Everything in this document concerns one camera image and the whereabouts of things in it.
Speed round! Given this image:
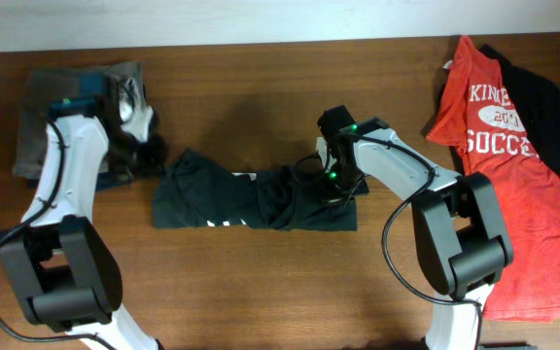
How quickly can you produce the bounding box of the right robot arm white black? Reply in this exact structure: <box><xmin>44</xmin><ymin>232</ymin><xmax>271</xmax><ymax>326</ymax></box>
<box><xmin>317</xmin><ymin>105</ymin><xmax>513</xmax><ymax>349</ymax></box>

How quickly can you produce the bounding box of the red soccer t-shirt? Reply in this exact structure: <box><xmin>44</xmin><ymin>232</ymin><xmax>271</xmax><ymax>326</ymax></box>
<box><xmin>427</xmin><ymin>36</ymin><xmax>560</xmax><ymax>322</ymax></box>

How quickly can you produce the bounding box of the grey folded shirt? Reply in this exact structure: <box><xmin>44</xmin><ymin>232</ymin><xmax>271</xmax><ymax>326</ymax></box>
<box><xmin>13</xmin><ymin>61</ymin><xmax>144</xmax><ymax>174</ymax></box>

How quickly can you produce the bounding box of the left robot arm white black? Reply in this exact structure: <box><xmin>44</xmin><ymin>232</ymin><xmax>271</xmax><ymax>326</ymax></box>
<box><xmin>0</xmin><ymin>72</ymin><xmax>164</xmax><ymax>349</ymax></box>

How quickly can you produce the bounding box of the navy folded garment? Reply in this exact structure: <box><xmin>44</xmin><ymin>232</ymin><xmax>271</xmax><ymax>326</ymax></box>
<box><xmin>14</xmin><ymin>168</ymin><xmax>137</xmax><ymax>192</ymax></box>

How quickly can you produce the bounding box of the dark green t-shirt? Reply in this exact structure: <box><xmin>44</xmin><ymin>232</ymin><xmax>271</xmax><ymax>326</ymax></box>
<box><xmin>152</xmin><ymin>149</ymin><xmax>358</xmax><ymax>231</ymax></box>

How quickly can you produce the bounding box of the black garment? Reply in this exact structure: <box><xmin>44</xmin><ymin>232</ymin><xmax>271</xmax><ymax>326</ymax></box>
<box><xmin>479</xmin><ymin>45</ymin><xmax>560</xmax><ymax>174</ymax></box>

